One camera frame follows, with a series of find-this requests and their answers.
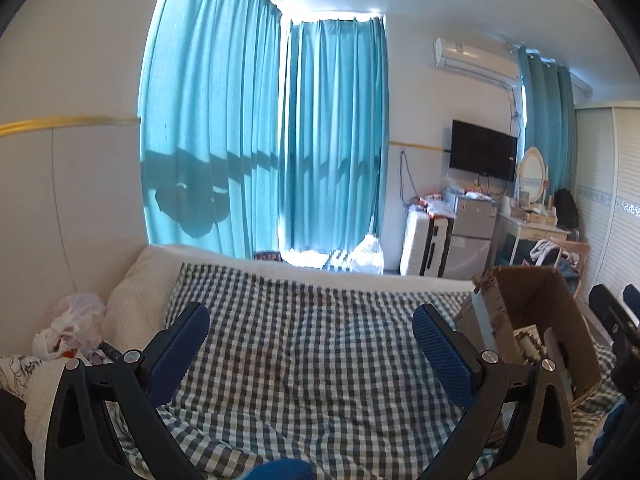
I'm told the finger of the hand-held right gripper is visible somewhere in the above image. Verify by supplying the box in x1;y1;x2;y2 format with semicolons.
588;284;640;361
623;284;640;323

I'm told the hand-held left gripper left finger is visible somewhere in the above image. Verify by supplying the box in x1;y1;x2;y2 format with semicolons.
44;301;212;480

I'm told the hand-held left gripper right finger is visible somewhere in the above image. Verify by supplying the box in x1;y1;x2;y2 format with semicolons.
412;302;578;480

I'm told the cardboard box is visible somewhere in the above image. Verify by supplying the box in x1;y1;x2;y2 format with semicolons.
452;266;603;411

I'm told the person's right hand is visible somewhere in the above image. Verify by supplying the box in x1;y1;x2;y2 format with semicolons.
589;400;626;466

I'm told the wooden chair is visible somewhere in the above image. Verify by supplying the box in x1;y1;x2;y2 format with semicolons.
550;239;591;301

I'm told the pile of clothes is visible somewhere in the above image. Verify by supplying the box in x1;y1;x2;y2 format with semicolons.
529;240;581;281

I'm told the black backpack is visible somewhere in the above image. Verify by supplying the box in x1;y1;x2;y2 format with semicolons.
552;188;581;231

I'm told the wooden organizer tray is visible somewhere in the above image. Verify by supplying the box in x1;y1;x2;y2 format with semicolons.
525;207;558;226

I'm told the pink plastic bag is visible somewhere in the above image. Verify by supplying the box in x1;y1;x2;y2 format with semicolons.
32;292;108;361

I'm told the white dressing table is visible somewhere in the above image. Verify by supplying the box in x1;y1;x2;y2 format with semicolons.
492;212;571;266

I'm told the black white suitcase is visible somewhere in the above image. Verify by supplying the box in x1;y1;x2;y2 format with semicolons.
425;215;456;278

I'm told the white plastic bag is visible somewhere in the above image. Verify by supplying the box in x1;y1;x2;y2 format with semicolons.
348;234;386;276

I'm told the checkered blanket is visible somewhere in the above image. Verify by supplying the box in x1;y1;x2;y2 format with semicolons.
107;262;621;480

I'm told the white louvered wardrobe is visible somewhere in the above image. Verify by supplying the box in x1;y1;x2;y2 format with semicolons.
574;101;640;321

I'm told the silver mini fridge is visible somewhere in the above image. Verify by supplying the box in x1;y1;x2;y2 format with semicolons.
447;195;498;281

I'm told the pack of water bottles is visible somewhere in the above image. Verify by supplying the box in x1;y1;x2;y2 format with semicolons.
322;249;356;272

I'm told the oval white vanity mirror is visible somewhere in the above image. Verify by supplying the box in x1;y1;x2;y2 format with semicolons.
515;146;550;206

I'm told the pile of plastic packets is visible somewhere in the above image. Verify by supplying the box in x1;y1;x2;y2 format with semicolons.
407;190;458;221

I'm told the blue cloth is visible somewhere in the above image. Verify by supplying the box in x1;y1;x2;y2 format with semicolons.
247;459;317;480

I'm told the floral cloth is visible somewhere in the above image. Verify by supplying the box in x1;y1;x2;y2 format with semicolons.
0;355;43;401

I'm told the narrow teal curtain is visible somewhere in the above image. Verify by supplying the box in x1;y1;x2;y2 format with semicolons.
516;45;577;201

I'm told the wide teal curtain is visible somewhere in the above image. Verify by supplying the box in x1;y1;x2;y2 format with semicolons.
137;0;286;261

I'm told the white air conditioner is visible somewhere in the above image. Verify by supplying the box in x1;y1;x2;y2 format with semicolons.
432;36;521;86

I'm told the black wall television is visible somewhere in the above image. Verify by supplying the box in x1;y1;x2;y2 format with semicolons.
448;119;519;183

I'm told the black wall cable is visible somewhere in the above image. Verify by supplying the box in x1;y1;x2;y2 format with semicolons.
399;150;421;206

